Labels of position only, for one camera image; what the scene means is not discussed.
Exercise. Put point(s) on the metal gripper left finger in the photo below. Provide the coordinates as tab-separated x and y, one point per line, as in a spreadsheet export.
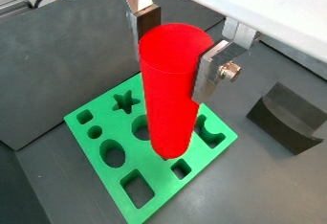
146	17

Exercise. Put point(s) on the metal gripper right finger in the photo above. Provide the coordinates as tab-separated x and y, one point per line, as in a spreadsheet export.
217	65

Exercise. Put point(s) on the red cylinder peg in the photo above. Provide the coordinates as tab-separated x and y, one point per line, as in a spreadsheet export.
169	52

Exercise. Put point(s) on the large grey panel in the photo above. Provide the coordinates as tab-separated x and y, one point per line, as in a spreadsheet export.
63	53

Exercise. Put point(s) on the dark grey curved block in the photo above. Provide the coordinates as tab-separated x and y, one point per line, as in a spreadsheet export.
289	118

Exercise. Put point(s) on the green shape sorter board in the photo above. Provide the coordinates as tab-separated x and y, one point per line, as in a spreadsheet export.
141	180

